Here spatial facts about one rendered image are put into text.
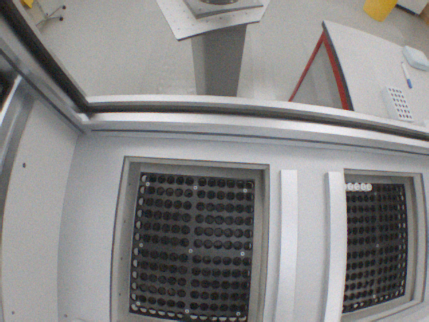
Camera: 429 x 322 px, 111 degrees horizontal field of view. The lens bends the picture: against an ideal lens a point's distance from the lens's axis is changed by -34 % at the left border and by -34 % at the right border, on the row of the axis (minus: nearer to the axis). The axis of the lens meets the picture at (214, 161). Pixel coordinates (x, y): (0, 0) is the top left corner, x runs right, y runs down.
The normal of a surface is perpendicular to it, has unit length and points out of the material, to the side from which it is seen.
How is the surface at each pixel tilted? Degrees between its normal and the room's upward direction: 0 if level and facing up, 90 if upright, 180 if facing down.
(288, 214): 0
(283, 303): 0
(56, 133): 90
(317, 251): 0
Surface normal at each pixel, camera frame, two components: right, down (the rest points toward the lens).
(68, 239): 0.00, -0.32
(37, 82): -0.06, 0.95
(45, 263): 1.00, 0.06
